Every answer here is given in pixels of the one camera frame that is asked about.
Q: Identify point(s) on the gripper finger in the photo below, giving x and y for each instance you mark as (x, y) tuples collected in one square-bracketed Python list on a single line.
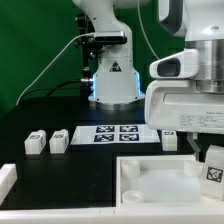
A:
[(194, 146)]

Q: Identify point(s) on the black camera stand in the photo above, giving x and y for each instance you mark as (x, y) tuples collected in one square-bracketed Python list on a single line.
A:
[(85, 26)]

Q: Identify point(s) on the white obstacle wall front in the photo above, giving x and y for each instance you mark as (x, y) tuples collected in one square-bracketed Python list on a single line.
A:
[(151, 215)]

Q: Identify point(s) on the white square tabletop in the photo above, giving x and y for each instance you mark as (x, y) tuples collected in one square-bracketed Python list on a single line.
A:
[(170, 180)]

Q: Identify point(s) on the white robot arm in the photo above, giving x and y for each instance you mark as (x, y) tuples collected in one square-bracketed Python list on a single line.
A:
[(199, 22)]

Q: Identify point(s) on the white marker sheet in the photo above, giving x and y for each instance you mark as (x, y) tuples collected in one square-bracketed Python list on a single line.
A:
[(114, 134)]

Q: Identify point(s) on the white obstacle wall left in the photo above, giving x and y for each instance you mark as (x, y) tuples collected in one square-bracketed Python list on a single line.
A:
[(8, 177)]

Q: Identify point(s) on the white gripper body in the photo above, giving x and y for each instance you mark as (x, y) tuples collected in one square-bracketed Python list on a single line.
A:
[(177, 105)]

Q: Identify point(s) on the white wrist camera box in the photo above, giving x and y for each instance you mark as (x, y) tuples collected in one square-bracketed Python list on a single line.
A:
[(182, 65)]

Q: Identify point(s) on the white obstacle wall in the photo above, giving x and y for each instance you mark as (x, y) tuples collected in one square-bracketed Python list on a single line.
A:
[(8, 177), (151, 215)]

